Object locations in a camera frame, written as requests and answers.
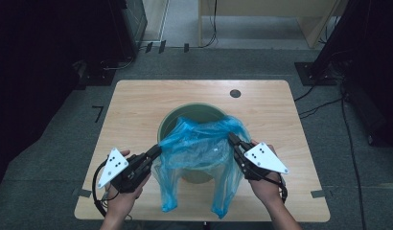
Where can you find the person's right hand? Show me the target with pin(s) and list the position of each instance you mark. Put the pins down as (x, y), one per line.
(268, 188)

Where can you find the green plastic trash bin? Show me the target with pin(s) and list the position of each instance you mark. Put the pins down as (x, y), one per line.
(197, 111)

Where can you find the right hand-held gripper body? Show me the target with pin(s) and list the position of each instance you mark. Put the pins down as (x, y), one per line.
(265, 158)

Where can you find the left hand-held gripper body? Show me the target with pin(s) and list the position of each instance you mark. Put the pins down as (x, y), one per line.
(113, 166)

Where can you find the black tape strip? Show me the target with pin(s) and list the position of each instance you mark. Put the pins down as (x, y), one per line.
(186, 48)
(149, 47)
(162, 46)

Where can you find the person's left hand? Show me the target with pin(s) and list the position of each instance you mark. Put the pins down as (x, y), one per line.
(122, 202)

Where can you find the black curtain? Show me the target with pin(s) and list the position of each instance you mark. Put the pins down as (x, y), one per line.
(373, 48)
(31, 64)

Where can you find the dark cabinet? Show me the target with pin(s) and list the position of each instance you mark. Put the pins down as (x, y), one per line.
(135, 25)

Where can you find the black metal stand base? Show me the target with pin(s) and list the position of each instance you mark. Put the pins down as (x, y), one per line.
(100, 77)
(312, 75)

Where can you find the grey tape piece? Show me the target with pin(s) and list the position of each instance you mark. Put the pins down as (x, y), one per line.
(317, 194)
(85, 193)

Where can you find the dark round table grommet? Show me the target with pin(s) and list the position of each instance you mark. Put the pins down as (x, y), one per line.
(235, 93)

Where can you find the light wooden desk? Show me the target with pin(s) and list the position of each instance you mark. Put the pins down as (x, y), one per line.
(265, 8)

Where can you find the blue plastic bag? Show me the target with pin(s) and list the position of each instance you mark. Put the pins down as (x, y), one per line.
(191, 150)

